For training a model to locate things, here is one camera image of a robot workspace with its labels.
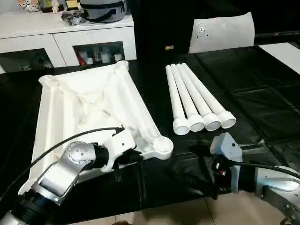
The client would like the red packet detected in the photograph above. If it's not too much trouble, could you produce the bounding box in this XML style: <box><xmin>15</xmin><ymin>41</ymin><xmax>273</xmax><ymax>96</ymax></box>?
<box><xmin>76</xmin><ymin>49</ymin><xmax>88</xmax><ymax>67</ymax></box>

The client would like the grey round bag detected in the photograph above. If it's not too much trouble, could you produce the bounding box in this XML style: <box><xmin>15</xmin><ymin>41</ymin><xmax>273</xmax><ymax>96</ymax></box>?
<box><xmin>79</xmin><ymin>0</ymin><xmax>128</xmax><ymax>23</ymax></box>

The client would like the black bundle in plastic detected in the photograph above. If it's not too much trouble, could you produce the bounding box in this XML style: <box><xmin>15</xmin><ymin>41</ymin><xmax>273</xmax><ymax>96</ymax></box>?
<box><xmin>60</xmin><ymin>10</ymin><xmax>86</xmax><ymax>26</ymax></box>

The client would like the black rail with red mark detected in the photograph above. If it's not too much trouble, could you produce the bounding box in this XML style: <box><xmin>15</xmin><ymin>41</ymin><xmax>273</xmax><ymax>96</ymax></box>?
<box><xmin>254</xmin><ymin>31</ymin><xmax>300</xmax><ymax>39</ymax></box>

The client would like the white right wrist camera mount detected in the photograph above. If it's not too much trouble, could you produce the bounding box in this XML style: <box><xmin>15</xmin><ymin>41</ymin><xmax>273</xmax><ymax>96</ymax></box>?
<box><xmin>209</xmin><ymin>132</ymin><xmax>244</xmax><ymax>195</ymax></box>

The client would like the white flat board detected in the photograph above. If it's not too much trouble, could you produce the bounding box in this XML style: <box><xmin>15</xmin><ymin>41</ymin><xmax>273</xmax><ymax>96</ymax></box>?
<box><xmin>257</xmin><ymin>42</ymin><xmax>300</xmax><ymax>72</ymax></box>

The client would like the white sideboard cabinet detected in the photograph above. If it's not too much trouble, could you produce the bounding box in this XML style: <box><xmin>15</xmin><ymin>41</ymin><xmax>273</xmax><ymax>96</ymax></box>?
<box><xmin>0</xmin><ymin>11</ymin><xmax>137</xmax><ymax>74</ymax></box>

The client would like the polka dot figurine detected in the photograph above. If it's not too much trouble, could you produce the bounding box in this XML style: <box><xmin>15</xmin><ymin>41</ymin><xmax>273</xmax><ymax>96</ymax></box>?
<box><xmin>17</xmin><ymin>0</ymin><xmax>42</xmax><ymax>12</ymax></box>

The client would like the black table mat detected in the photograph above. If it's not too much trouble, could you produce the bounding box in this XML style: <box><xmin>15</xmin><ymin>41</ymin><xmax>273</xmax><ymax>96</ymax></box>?
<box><xmin>0</xmin><ymin>42</ymin><xmax>300</xmax><ymax>214</ymax></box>

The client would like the white plastic table top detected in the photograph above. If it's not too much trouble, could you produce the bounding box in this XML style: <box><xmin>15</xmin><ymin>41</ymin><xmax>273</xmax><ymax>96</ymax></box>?
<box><xmin>18</xmin><ymin>60</ymin><xmax>174</xmax><ymax>196</ymax></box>

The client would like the black cabinet with gold label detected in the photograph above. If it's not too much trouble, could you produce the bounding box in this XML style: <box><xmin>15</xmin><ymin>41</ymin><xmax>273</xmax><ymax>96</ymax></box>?
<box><xmin>130</xmin><ymin>0</ymin><xmax>200</xmax><ymax>61</ymax></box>

